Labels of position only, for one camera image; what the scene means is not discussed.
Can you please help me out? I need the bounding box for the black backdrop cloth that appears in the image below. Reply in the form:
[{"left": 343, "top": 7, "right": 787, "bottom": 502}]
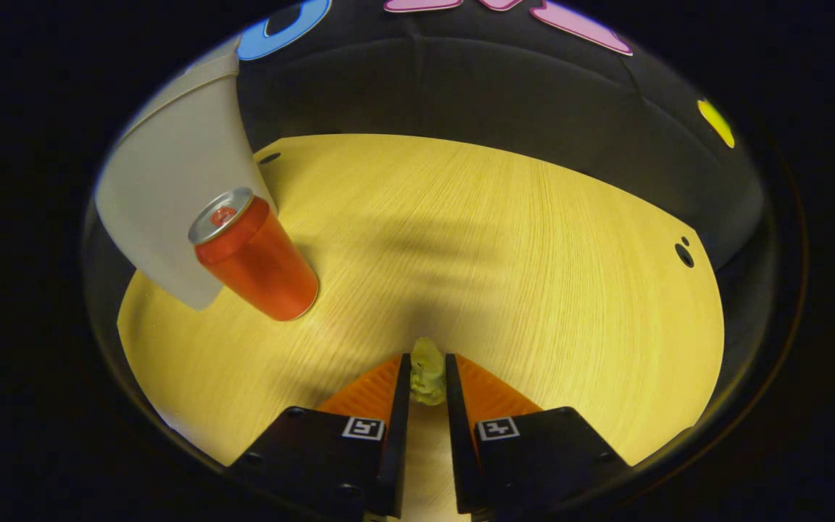
[{"left": 233, "top": 0, "right": 766, "bottom": 273}]

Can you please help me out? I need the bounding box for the white desktop garbage bin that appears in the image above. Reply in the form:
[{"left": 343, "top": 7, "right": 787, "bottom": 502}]
[{"left": 95, "top": 36, "right": 278, "bottom": 311}]

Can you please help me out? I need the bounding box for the paper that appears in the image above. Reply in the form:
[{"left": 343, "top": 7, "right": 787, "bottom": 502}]
[{"left": 410, "top": 337, "right": 447, "bottom": 407}]

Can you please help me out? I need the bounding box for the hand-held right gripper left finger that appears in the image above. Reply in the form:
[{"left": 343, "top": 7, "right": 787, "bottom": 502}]
[{"left": 225, "top": 353, "right": 412, "bottom": 519}]

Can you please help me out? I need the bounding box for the red pop can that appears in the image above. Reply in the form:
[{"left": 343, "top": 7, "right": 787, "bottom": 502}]
[{"left": 188, "top": 187, "right": 320, "bottom": 322}]

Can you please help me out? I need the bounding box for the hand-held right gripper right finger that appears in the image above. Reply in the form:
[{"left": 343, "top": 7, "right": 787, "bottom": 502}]
[{"left": 445, "top": 353, "right": 632, "bottom": 515}]

